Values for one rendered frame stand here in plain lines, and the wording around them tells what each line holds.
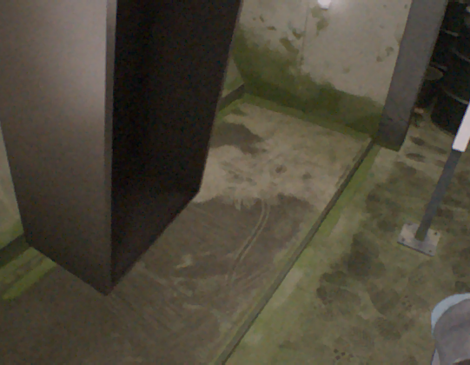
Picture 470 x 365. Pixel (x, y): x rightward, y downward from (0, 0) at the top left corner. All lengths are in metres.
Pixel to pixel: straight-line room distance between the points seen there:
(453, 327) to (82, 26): 0.78
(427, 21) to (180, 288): 2.04
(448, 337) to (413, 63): 2.28
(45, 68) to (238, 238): 1.44
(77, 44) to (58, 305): 1.36
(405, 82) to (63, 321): 2.37
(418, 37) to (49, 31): 2.27
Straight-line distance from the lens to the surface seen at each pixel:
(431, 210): 2.27
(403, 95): 2.90
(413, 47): 2.79
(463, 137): 2.02
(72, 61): 0.86
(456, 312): 0.72
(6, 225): 2.14
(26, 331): 1.94
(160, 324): 1.81
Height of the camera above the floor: 1.57
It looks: 38 degrees down
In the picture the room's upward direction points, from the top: 2 degrees clockwise
